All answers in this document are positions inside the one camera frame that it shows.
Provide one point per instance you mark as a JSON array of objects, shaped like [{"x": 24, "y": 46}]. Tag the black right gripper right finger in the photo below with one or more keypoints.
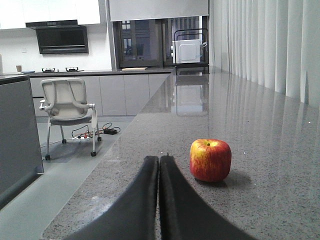
[{"x": 184, "y": 215}]

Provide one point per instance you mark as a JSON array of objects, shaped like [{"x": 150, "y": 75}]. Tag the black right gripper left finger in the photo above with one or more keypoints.
[{"x": 132, "y": 216}]

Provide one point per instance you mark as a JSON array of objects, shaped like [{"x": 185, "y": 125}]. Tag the red yellow apple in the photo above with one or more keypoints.
[{"x": 210, "y": 160}]

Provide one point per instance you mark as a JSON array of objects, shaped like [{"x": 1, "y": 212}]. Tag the white power strip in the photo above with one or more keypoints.
[{"x": 81, "y": 138}]

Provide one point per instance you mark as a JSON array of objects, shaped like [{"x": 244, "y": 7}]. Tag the grey kitchen counter cabinets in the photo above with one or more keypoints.
[{"x": 114, "y": 93}]

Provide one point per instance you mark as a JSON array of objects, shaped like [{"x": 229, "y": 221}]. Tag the white mesh office chair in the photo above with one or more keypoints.
[{"x": 65, "y": 102}]

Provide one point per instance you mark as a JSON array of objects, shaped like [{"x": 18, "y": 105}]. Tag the wooden cutting board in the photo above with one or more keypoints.
[{"x": 134, "y": 69}]

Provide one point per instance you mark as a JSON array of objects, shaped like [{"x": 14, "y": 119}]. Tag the gas stove burners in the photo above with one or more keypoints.
[{"x": 65, "y": 70}]

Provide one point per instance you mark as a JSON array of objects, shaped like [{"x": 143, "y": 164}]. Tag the white microwave oven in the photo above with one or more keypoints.
[{"x": 186, "y": 51}]

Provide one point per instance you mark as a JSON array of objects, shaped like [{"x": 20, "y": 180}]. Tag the black metal rack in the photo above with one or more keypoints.
[{"x": 194, "y": 33}]

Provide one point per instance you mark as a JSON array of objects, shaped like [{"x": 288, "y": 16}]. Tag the paper cup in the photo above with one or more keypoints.
[{"x": 19, "y": 68}]

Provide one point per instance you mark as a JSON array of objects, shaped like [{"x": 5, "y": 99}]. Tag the black range hood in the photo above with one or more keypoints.
[{"x": 60, "y": 37}]

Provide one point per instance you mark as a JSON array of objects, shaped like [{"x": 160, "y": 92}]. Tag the white vertical curtain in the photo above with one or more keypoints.
[{"x": 275, "y": 43}]

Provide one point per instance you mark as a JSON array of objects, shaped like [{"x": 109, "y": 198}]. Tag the grey roller blind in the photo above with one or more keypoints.
[{"x": 122, "y": 10}]

